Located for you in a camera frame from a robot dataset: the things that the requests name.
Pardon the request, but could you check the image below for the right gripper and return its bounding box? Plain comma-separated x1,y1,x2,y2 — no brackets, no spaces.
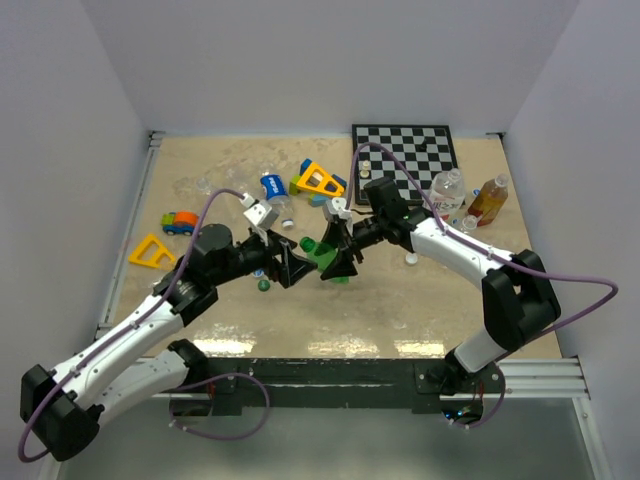
315,213,388,280

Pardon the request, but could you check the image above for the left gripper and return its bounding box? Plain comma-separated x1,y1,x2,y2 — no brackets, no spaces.
211,225,317,287

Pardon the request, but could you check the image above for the green plastic bottle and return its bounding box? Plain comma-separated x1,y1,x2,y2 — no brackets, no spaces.
300,236,337,274

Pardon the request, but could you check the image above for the green bottle cap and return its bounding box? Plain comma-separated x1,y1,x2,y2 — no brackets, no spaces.
258,279,270,292

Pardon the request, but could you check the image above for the Pepsi label clear bottle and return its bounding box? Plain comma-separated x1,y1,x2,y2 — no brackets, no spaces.
260,171,295,230

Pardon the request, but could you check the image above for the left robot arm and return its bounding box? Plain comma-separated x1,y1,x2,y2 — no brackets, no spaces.
18,224,316,463

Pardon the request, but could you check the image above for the clear bottle far left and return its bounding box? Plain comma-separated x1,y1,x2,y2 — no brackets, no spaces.
195,177,213,196

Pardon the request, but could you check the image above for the clear fruit drink bottle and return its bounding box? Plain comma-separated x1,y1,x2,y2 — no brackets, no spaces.
429,168,466,221

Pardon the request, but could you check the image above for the brown tea bottle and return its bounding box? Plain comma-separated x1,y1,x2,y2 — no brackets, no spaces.
467,174,509,227

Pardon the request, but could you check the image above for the teal green toy block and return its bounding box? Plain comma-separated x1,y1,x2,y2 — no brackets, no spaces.
308,194,329,207

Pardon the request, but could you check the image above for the blue purple toy block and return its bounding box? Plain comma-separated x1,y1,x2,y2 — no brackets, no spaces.
332,175,348,191

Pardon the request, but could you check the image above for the yellow triangle toy block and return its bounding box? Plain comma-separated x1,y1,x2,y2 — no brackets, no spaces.
298,161,346,198

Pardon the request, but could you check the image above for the orange blue toy car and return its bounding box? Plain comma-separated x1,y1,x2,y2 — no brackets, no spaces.
161,211,199,236

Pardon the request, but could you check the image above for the black white chessboard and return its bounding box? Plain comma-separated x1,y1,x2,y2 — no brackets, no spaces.
352,124,458,206

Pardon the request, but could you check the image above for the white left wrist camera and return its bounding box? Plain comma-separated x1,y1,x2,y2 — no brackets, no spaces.
240,193,278,235

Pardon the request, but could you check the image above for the yellow triangle toy frame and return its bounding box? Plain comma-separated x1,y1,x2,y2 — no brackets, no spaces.
128,233,176,270

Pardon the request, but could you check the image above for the black table edge rail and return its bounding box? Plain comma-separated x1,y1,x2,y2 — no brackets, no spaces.
134,339,591,419

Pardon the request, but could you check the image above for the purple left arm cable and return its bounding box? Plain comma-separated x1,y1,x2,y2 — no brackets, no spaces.
17,188,274,462

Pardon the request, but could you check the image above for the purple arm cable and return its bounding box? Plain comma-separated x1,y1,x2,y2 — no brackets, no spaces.
17,188,274,462
347,142,619,431

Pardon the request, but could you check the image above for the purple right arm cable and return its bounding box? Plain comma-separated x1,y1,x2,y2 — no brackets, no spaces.
347,142,619,431

